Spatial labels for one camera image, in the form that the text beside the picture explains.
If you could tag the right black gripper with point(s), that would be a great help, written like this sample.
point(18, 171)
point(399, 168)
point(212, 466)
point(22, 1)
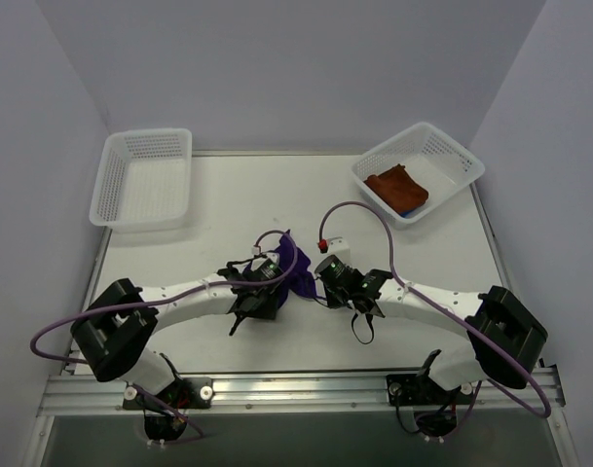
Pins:
point(359, 304)

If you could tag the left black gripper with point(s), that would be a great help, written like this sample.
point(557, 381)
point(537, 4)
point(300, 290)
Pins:
point(250, 304)

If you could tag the bright blue towel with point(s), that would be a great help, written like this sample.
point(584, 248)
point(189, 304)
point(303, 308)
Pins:
point(409, 213)

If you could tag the right white plastic basket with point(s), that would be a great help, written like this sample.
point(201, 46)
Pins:
point(434, 160)

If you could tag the brown towel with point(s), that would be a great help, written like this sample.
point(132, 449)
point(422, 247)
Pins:
point(398, 190)

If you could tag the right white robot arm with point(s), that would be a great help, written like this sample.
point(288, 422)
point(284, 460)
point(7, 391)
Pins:
point(504, 339)

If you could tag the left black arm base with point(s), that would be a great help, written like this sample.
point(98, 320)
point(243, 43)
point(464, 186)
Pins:
point(164, 396)

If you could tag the purple towel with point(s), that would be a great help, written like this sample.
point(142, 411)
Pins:
point(300, 281)

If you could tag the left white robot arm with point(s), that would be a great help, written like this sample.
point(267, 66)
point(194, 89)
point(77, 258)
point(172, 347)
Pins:
point(113, 340)

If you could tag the left white plastic basket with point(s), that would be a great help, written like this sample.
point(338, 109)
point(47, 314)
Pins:
point(143, 180)

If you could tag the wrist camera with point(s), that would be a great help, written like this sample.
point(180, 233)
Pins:
point(258, 253)
point(336, 246)

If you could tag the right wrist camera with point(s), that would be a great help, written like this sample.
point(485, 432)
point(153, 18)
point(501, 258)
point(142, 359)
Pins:
point(336, 246)

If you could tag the aluminium front rail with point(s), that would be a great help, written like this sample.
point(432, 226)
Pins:
point(324, 392)

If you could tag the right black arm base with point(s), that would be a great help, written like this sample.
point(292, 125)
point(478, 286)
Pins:
point(423, 408)

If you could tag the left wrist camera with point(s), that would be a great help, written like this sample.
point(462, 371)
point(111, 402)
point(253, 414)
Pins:
point(258, 253)

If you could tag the white plastic basket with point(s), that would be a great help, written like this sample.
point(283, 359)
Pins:
point(434, 160)
point(143, 180)

